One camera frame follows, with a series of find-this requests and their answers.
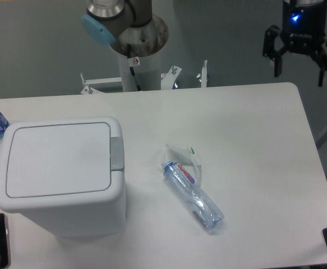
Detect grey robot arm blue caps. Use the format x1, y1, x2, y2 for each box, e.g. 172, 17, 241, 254
81, 1, 327, 91

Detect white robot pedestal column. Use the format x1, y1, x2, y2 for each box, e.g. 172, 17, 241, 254
117, 53, 161, 92

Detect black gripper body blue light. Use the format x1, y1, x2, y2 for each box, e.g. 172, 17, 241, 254
280, 1, 327, 55

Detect white plastic trash can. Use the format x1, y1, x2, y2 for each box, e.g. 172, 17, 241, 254
0, 116, 127, 237

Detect clear crushed plastic bottle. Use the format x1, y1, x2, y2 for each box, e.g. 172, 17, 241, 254
161, 160, 224, 232

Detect clear crumpled plastic wrapper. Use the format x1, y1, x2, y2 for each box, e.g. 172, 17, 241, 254
160, 144, 202, 187

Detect black cable on pedestal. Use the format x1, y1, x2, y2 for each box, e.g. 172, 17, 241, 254
126, 43, 142, 92

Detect white trash can lid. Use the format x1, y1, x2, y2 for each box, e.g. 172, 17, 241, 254
6, 122, 110, 198

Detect white metal bracket frame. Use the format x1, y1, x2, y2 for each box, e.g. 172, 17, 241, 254
80, 59, 210, 95

